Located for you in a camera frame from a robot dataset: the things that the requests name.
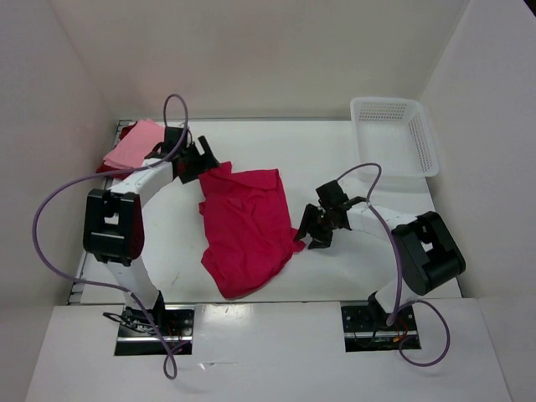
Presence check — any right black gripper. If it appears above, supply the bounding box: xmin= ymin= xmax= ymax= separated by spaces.
xmin=293 ymin=203 xmax=337 ymax=250

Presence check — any light pink t-shirt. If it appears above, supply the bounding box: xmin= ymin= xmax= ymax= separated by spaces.
xmin=106 ymin=120 xmax=164 ymax=168

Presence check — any magenta t-shirt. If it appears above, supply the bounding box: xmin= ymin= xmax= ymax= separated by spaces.
xmin=198 ymin=162 xmax=305 ymax=300

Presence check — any dark red t-shirt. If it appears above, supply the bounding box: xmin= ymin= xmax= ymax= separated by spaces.
xmin=95 ymin=123 xmax=137 ymax=179

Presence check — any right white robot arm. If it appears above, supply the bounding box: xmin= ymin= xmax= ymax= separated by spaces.
xmin=295 ymin=197 xmax=466 ymax=329

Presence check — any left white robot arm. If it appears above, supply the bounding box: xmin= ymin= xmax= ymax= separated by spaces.
xmin=83 ymin=128 xmax=219 ymax=335

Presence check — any white plastic basket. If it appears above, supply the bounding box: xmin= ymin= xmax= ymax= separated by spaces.
xmin=350 ymin=96 xmax=440 ymax=183

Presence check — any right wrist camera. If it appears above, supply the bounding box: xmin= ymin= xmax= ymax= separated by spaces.
xmin=316 ymin=180 xmax=349 ymax=210

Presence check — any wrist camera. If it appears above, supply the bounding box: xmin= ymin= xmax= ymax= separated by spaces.
xmin=145 ymin=126 xmax=193 ymax=161
xmin=316 ymin=180 xmax=349 ymax=210

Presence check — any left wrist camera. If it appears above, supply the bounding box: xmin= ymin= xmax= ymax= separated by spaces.
xmin=145 ymin=126 xmax=193 ymax=161

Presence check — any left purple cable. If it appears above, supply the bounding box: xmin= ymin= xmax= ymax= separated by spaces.
xmin=32 ymin=94 xmax=190 ymax=381

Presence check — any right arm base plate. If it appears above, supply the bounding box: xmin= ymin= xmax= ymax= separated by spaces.
xmin=340 ymin=301 xmax=421 ymax=353

